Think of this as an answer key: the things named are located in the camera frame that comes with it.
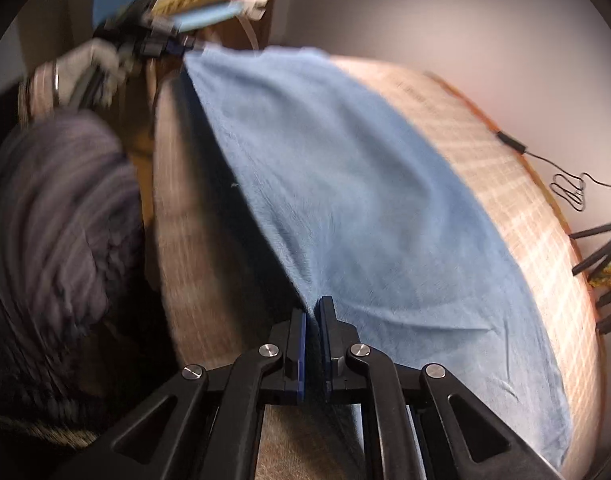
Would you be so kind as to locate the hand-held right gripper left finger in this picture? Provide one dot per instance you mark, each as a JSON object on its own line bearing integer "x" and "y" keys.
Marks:
{"x": 300, "y": 355}

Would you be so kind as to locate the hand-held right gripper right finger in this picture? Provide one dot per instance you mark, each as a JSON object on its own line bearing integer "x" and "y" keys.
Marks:
{"x": 326, "y": 350}

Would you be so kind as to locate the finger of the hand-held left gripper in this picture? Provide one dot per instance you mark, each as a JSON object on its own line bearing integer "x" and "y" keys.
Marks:
{"x": 178, "y": 46}

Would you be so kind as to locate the blue denim pants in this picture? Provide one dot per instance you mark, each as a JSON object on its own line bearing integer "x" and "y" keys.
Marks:
{"x": 360, "y": 210}

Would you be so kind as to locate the person's left forearm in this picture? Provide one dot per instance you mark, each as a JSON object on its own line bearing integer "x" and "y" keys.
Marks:
{"x": 38, "y": 90}

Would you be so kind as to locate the person's left hand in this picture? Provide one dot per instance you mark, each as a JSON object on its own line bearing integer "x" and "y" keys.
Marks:
{"x": 93, "y": 57}

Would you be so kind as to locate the beige checked table cover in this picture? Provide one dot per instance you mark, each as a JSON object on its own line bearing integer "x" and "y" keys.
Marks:
{"x": 485, "y": 125}

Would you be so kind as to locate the orange patterned cloth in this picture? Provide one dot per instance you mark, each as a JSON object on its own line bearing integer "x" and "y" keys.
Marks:
{"x": 610, "y": 276}

